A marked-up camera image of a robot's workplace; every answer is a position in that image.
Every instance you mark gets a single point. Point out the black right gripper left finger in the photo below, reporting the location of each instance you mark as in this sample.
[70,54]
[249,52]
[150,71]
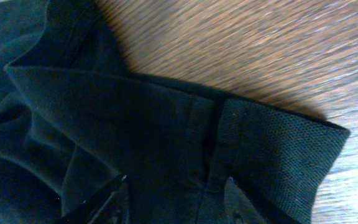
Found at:
[109,205]

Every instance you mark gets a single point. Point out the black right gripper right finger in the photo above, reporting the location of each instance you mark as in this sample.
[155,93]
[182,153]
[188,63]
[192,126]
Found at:
[243,208]

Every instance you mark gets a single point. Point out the black polo shirt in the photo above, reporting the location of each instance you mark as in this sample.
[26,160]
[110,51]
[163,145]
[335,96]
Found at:
[73,118]

